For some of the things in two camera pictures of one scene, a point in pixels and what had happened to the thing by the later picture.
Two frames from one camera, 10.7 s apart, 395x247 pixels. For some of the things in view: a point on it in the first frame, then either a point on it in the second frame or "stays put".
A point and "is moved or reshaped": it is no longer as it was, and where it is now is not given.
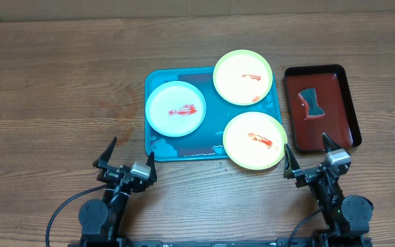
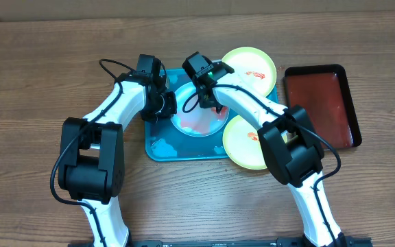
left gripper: x=108 y=175 -> x=171 y=108
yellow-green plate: x=254 y=140 stays put
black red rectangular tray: x=320 y=101 stays put
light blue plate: x=177 y=109 is moved or reshaped
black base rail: x=301 y=241 stays put
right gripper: x=313 y=171 -> x=209 y=101
